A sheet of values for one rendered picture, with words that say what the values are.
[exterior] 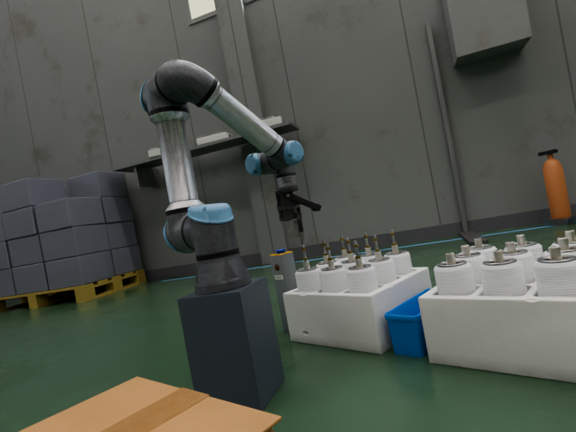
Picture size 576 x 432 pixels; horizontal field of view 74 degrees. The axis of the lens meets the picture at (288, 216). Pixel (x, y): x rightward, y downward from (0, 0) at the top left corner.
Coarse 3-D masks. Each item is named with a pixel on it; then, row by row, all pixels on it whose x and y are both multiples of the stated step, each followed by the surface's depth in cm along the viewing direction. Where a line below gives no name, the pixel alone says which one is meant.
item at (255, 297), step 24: (240, 288) 97; (264, 288) 107; (192, 312) 97; (216, 312) 95; (240, 312) 92; (264, 312) 104; (192, 336) 97; (216, 336) 95; (240, 336) 93; (264, 336) 101; (192, 360) 98; (216, 360) 95; (240, 360) 93; (264, 360) 99; (216, 384) 96; (240, 384) 94; (264, 384) 96; (264, 408) 94
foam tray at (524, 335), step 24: (432, 288) 110; (480, 288) 100; (528, 288) 96; (432, 312) 100; (456, 312) 96; (480, 312) 92; (504, 312) 88; (528, 312) 85; (552, 312) 82; (432, 336) 101; (456, 336) 97; (480, 336) 93; (504, 336) 89; (528, 336) 86; (552, 336) 82; (432, 360) 102; (456, 360) 97; (480, 360) 93; (504, 360) 90; (528, 360) 86; (552, 360) 83
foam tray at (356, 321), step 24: (384, 288) 120; (408, 288) 129; (288, 312) 140; (312, 312) 132; (336, 312) 124; (360, 312) 117; (384, 312) 118; (312, 336) 133; (336, 336) 125; (360, 336) 118; (384, 336) 116
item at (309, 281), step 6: (312, 270) 138; (318, 270) 139; (300, 276) 138; (306, 276) 137; (312, 276) 137; (318, 276) 138; (300, 282) 138; (306, 282) 137; (312, 282) 137; (318, 282) 138; (300, 288) 139; (306, 288) 137; (312, 288) 137; (318, 288) 138
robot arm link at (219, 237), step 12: (216, 204) 103; (228, 204) 104; (192, 216) 99; (204, 216) 98; (216, 216) 98; (228, 216) 101; (192, 228) 100; (204, 228) 98; (216, 228) 98; (228, 228) 100; (192, 240) 102; (204, 240) 98; (216, 240) 98; (228, 240) 100; (204, 252) 98; (216, 252) 98
